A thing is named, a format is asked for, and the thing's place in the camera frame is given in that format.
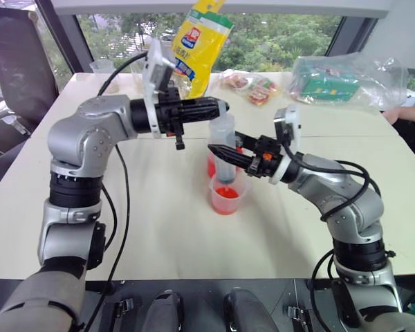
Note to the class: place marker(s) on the red snack packet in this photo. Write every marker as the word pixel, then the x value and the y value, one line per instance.
pixel 263 94
pixel 235 81

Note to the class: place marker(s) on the dark window frame post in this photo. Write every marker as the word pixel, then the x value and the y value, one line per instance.
pixel 72 41
pixel 349 34

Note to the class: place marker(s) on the person's bare forearm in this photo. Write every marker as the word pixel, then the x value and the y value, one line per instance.
pixel 406 115

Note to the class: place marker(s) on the clear plastic bottle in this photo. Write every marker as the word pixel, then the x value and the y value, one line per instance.
pixel 223 135

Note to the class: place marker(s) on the green cardboard box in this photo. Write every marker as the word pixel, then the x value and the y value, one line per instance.
pixel 332 88

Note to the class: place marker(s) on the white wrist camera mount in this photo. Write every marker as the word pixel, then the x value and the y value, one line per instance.
pixel 155 69
pixel 294 121

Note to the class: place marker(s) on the yellow snack bag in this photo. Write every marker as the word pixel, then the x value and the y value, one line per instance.
pixel 200 48

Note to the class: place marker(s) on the black office chair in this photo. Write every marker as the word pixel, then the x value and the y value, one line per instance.
pixel 14 69

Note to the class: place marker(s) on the dark rounded shape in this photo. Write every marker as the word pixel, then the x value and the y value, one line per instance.
pixel 249 311
pixel 166 311

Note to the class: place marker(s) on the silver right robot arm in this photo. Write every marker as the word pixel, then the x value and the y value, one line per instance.
pixel 349 204

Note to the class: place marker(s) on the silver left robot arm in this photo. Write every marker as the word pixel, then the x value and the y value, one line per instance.
pixel 90 131

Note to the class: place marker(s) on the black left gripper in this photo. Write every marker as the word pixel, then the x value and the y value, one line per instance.
pixel 169 112

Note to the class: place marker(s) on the clear cup with spout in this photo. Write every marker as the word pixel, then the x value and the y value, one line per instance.
pixel 228 202

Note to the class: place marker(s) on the clear cup red liquid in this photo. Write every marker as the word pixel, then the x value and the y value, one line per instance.
pixel 211 166

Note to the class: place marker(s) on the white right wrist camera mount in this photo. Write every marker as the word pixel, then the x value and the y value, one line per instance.
pixel 294 121

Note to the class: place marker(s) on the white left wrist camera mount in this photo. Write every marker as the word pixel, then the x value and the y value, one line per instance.
pixel 155 69

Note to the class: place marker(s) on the clear plastic bag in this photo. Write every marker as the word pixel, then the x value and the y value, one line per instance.
pixel 377 86

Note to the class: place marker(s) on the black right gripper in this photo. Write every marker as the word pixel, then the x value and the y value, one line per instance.
pixel 266 160

